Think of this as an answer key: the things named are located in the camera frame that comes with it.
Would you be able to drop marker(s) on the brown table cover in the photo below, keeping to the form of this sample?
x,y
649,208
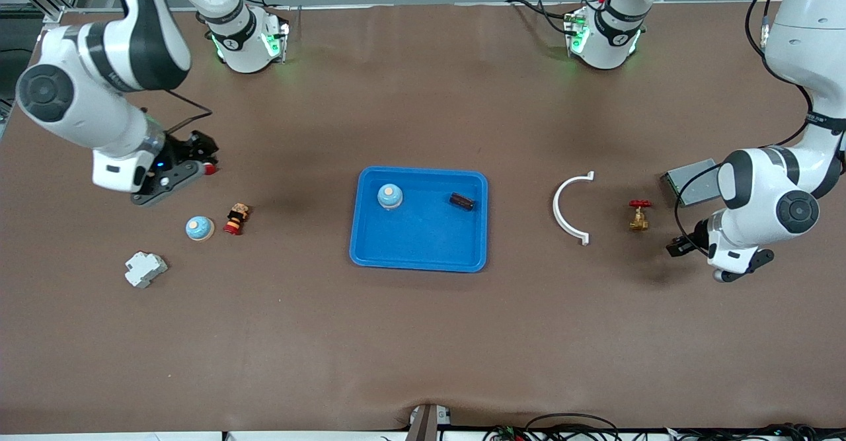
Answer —
x,y
423,335

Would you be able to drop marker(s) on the scuffed blue call bell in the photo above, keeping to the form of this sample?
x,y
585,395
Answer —
x,y
198,228

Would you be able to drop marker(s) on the red emergency stop button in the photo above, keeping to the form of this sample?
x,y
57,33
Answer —
x,y
210,168

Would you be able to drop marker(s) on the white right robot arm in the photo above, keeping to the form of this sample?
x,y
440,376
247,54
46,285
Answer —
x,y
99,71

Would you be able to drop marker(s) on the red yellow push button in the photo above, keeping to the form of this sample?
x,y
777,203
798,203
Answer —
x,y
234,221

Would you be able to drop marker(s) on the grey metal bracket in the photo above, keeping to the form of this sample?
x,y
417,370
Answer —
x,y
426,424

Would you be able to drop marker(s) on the white circuit breaker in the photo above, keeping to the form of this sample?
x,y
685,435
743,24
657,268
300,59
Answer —
x,y
145,269

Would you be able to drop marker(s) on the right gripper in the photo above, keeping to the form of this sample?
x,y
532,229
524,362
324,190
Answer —
x,y
180,151

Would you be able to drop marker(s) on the blue plastic tray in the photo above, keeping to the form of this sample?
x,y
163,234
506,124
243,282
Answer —
x,y
423,242

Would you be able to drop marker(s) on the brown electrolytic capacitor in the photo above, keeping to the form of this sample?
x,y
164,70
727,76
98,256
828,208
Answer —
x,y
462,201

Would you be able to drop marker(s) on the silver metal module box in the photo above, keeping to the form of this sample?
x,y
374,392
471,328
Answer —
x,y
691,186

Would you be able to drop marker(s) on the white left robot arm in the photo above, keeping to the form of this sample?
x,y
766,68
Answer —
x,y
813,24

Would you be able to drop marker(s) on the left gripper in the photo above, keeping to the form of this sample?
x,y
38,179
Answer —
x,y
695,239

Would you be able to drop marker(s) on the white curved pipe clamp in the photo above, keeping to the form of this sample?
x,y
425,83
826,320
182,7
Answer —
x,y
555,207

